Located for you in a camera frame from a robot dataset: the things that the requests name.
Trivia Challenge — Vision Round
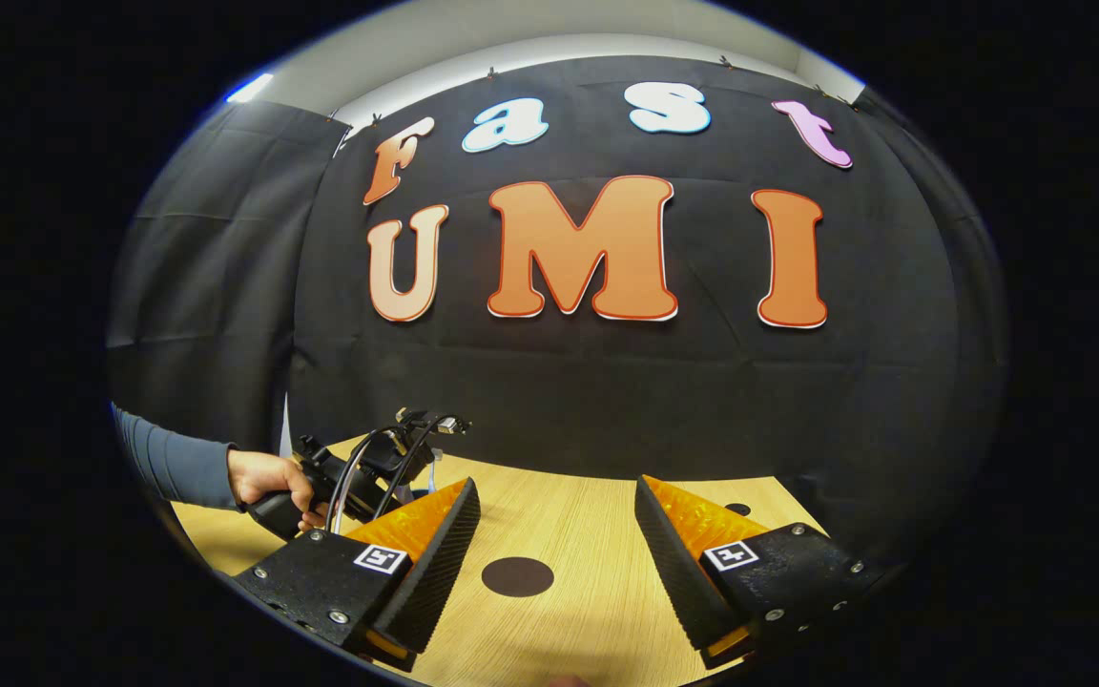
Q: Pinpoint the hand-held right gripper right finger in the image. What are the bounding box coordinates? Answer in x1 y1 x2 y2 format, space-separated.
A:
633 474 896 670

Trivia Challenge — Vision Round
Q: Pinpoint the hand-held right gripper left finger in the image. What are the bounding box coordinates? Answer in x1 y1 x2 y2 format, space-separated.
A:
233 477 482 672

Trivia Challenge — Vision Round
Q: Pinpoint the dark round coaster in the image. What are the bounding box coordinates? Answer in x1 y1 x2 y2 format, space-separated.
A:
481 556 555 599

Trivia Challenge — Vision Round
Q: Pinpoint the wooden desktop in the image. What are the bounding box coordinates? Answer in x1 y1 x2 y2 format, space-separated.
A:
171 434 832 687

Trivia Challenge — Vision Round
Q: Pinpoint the black backdrop cloth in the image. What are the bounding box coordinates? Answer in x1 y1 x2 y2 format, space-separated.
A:
106 55 1006 564

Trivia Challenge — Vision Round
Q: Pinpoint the black cable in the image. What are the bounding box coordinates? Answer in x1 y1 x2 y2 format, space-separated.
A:
328 418 447 535

